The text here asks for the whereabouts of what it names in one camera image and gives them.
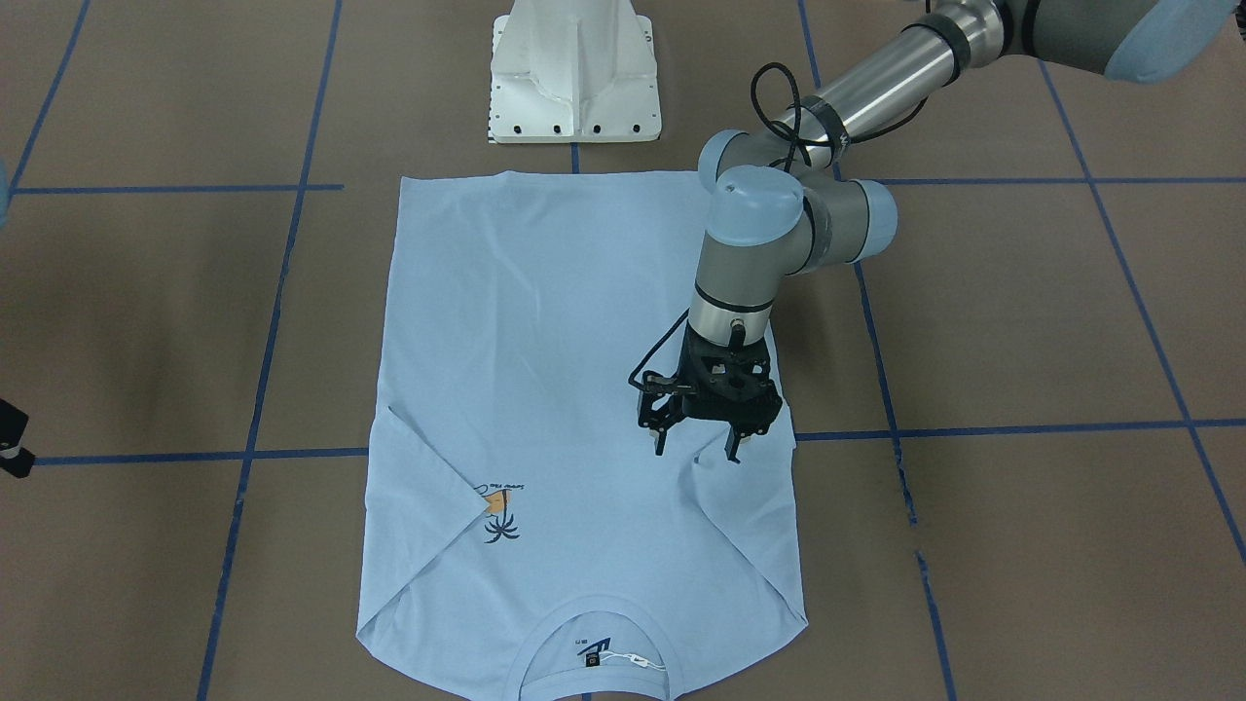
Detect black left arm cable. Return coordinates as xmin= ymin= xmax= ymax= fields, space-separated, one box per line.
xmin=627 ymin=62 xmax=926 ymax=390

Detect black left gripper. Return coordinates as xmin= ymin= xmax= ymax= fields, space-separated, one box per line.
xmin=637 ymin=322 xmax=782 ymax=464

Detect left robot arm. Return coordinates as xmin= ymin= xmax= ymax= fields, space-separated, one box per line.
xmin=629 ymin=1 xmax=1234 ymax=459

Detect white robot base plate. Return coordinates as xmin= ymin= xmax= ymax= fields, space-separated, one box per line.
xmin=487 ymin=1 xmax=663 ymax=144

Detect light blue t-shirt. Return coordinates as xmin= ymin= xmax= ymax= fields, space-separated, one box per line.
xmin=356 ymin=171 xmax=807 ymax=700

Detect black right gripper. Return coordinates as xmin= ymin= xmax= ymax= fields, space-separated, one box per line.
xmin=1 ymin=398 xmax=36 ymax=479

